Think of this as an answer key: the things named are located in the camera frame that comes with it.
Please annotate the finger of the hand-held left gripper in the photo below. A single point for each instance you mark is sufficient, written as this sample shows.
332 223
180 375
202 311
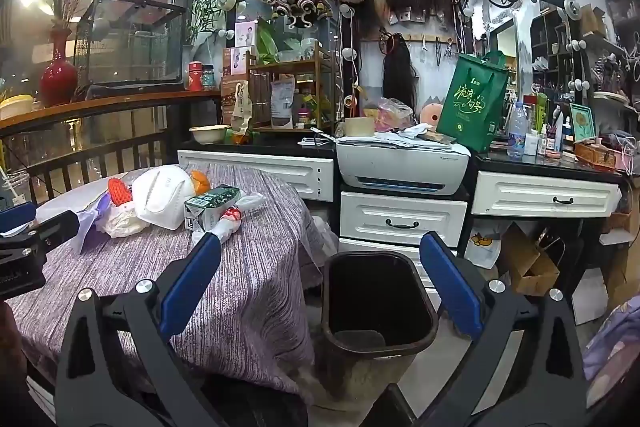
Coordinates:
15 218
55 232

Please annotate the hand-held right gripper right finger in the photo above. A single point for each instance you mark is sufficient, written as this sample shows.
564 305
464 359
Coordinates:
450 292

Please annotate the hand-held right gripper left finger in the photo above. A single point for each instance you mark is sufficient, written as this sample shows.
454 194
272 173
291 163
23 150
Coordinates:
192 287

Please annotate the purple plastic wrapper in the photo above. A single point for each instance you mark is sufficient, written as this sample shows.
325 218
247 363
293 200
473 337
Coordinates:
92 219

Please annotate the white tissue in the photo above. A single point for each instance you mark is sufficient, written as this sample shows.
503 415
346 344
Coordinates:
120 223

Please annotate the black trash bin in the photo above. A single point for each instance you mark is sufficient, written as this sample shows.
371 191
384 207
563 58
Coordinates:
375 302

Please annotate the orange foam fruit net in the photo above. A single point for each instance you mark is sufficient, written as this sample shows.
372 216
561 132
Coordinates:
120 192

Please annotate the green drink carton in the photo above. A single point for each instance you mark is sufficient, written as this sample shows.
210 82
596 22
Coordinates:
210 208

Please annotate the white face mask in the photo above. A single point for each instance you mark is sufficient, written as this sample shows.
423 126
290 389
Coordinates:
162 202

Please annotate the white paper bag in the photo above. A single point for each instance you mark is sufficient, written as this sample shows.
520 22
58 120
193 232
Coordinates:
482 249

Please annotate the brown cardboard box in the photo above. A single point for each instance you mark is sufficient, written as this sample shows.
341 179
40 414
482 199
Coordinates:
525 262

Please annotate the cream plastic container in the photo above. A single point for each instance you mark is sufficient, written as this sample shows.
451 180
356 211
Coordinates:
16 107

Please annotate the wide white drawer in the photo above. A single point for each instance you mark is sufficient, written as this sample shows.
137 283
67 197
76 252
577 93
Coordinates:
250 172

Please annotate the white printer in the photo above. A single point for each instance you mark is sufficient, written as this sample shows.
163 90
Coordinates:
400 167

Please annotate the wooden railing with ledge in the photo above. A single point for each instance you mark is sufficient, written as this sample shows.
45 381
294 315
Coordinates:
100 103

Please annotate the red vase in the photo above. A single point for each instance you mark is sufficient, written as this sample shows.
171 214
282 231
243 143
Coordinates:
58 79

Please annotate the cream bowl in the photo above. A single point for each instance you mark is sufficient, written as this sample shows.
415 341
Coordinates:
210 135

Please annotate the pile of papers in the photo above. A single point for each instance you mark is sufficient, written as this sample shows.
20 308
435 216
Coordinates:
395 138

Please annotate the clear water bottle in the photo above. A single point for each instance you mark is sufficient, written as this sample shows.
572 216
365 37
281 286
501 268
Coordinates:
517 132

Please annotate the purple cloth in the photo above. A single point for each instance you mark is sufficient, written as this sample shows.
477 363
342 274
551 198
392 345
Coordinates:
612 357

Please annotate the group of cosmetic bottles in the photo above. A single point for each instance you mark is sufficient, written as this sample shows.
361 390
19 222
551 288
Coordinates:
547 137

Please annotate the pink plastic bag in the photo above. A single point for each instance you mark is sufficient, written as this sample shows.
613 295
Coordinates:
395 114

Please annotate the green tote bag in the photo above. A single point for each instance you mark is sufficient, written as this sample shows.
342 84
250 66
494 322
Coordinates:
472 107

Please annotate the kraft paper bag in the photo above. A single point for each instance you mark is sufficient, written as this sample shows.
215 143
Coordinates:
242 107

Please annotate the masking tape roll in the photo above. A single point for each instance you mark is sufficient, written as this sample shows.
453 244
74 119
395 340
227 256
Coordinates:
360 128

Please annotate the brown printed box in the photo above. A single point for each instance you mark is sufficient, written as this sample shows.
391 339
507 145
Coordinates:
226 99

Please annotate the wooden basket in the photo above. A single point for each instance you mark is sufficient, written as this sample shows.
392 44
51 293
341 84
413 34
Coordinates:
595 154

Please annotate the grey foil pouch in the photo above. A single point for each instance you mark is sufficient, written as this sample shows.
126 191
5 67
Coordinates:
282 104

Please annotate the black framed glass terrarium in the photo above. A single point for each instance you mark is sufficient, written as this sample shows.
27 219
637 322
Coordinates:
130 42

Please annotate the red tin can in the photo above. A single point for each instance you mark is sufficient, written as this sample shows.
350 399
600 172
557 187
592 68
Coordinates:
195 77

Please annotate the glass jar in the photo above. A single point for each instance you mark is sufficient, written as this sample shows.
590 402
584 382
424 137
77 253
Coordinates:
209 78

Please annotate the black hair wig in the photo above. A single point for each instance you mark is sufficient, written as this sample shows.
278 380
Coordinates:
400 72

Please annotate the pink printed box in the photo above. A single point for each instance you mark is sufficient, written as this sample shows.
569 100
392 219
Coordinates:
245 34
235 62

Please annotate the wooden shelf rack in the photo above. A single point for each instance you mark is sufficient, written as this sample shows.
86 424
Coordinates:
292 69

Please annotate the vanity mirror with bulbs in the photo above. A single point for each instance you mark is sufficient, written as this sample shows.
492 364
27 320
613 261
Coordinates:
550 37

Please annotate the wooden shelf with goods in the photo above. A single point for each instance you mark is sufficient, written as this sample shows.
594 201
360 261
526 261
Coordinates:
332 37

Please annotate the ornate black white headdress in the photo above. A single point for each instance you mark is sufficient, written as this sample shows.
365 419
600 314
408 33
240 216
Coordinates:
297 4

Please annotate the teal picture frame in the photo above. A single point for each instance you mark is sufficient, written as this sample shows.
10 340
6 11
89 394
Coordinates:
582 122

